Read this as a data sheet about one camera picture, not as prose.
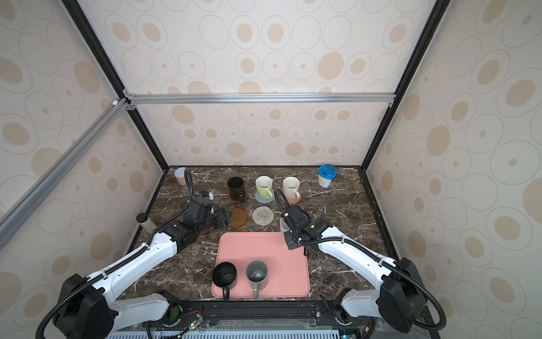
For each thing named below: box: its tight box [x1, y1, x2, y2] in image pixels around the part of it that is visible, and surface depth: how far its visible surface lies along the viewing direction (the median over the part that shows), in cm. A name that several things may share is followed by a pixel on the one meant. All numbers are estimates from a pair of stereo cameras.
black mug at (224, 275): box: [212, 261, 238, 301], surface depth 77 cm
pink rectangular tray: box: [211, 231, 311, 298], surface depth 85 cm
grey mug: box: [246, 259, 269, 299], surface depth 76 cm
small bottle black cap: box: [135, 212, 158, 232], surface depth 91 cm
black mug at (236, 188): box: [227, 176, 245, 202], surface depth 102 cm
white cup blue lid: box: [317, 163, 339, 189], surface depth 108 cm
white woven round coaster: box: [251, 205, 274, 226], surface depth 102 cm
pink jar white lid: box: [174, 166, 187, 186], surface depth 112 cm
